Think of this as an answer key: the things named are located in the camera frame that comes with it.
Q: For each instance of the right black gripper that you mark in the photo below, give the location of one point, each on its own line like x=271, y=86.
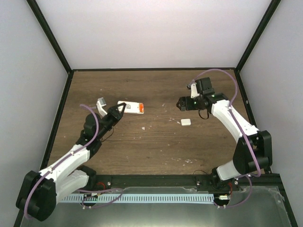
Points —
x=185, y=104

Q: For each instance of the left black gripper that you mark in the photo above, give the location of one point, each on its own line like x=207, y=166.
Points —
x=116, y=115

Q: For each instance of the white remote control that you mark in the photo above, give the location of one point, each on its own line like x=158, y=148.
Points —
x=131, y=107

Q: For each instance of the white battery cover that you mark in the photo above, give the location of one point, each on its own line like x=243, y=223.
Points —
x=185, y=122

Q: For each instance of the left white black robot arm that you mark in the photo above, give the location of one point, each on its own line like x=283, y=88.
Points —
x=41, y=191

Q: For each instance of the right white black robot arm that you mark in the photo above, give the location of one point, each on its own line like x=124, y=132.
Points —
x=253, y=150

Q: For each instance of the metal front plate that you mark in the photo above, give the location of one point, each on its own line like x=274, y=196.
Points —
x=256, y=206

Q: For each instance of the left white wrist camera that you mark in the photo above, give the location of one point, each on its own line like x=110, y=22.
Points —
x=101, y=104

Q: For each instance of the black enclosure frame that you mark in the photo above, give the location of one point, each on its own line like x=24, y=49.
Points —
x=269, y=177

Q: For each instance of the light blue slotted cable duct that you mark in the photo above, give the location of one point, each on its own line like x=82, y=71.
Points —
x=142, y=198

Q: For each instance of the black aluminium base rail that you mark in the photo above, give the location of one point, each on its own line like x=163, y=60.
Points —
x=201, y=182

